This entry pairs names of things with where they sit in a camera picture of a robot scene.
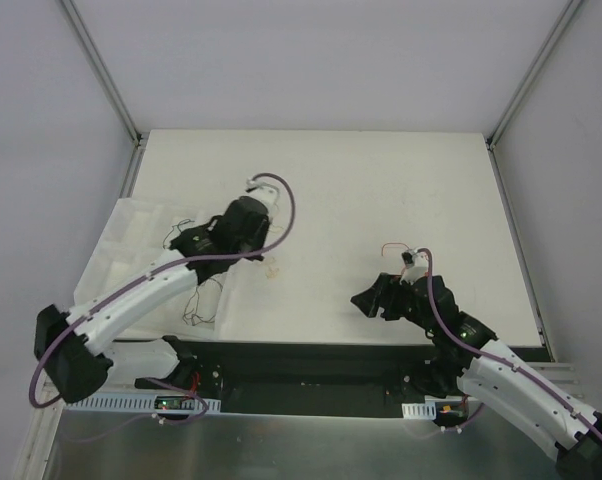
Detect yellow wire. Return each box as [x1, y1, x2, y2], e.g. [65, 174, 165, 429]
[263, 224, 285, 279]

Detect black wire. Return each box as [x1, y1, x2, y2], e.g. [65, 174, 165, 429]
[180, 277, 225, 327]

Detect blue wire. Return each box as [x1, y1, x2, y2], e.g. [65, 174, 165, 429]
[161, 217, 197, 251]

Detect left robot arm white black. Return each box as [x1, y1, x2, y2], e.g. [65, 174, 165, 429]
[34, 187, 277, 404]

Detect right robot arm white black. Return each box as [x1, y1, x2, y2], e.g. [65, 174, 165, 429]
[351, 273, 602, 479]

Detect white compartment tray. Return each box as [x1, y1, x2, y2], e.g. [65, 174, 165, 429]
[74, 198, 226, 340]

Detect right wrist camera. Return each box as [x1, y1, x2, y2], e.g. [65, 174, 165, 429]
[400, 249, 429, 283]

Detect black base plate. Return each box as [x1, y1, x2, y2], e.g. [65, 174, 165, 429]
[134, 341, 488, 414]

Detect right white cable duct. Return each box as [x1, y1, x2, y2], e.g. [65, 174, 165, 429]
[401, 402, 437, 421]

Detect white cable duct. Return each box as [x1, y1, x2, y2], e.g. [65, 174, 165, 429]
[66, 393, 221, 415]
[401, 402, 437, 421]

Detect left white cable duct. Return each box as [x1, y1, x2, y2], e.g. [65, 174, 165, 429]
[66, 393, 221, 415]

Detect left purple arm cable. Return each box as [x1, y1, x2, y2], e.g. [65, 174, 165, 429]
[27, 172, 297, 426]

